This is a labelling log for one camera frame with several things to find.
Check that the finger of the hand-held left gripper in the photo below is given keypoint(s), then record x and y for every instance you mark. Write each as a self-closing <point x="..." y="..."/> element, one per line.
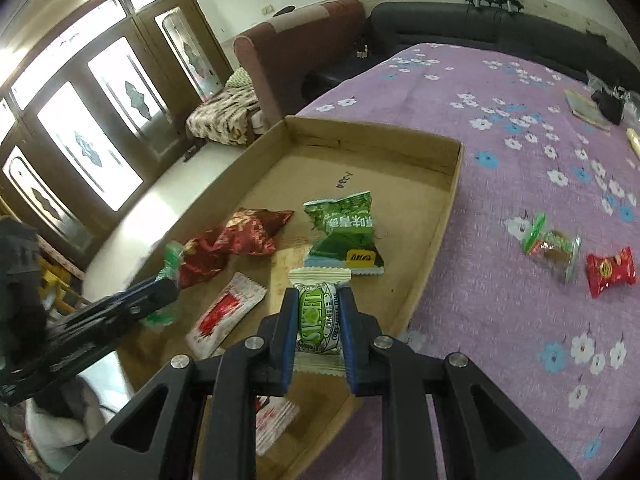
<point x="75" y="352"/>
<point x="125" y="300"/>

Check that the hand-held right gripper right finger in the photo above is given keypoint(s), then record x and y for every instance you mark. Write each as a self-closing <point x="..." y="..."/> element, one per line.
<point x="347" y="355"/>

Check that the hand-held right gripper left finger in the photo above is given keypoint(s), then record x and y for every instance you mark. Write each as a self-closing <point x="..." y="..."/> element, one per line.
<point x="287" y="355"/>

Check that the white and green candy packet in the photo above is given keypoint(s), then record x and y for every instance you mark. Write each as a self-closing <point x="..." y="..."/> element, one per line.
<point x="317" y="320"/>

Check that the green snack packet blue edge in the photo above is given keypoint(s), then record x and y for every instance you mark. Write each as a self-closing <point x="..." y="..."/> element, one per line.
<point x="345" y="235"/>

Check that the cardboard tray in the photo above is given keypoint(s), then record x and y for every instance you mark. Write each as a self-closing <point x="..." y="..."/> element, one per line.
<point x="350" y="175"/>

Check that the red and white sachet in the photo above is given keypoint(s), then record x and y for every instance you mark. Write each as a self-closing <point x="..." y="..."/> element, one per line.
<point x="220" y="315"/>
<point x="272" y="420"/>

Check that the white cloth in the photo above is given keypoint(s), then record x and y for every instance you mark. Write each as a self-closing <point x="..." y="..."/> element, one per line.
<point x="55" y="425"/>

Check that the dark red patterned snack bag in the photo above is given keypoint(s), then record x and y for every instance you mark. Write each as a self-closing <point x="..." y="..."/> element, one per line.
<point x="240" y="235"/>

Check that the wooden glass-panelled doors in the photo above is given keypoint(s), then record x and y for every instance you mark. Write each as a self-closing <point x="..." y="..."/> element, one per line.
<point x="80" y="110"/>

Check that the patterned brown blanket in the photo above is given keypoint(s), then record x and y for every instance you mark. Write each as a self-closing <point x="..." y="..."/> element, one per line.
<point x="225" y="115"/>

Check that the clear and green wrapped candy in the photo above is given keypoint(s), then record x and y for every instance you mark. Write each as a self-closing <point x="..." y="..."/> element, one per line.
<point x="555" y="247"/>

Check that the red candy packet gold emblem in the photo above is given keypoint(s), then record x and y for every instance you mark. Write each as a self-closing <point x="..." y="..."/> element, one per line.
<point x="610" y="270"/>

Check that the brown armchair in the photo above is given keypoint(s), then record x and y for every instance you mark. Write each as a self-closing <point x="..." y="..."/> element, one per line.
<point x="295" y="50"/>

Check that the olive flat pouch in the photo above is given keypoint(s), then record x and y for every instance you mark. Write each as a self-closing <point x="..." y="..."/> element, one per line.
<point x="582" y="107"/>

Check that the black sofa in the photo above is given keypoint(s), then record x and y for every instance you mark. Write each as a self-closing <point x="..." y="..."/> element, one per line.
<point x="450" y="20"/>

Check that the yellow-green sachet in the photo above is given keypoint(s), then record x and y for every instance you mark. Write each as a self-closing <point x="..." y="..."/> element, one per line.
<point x="634" y="142"/>

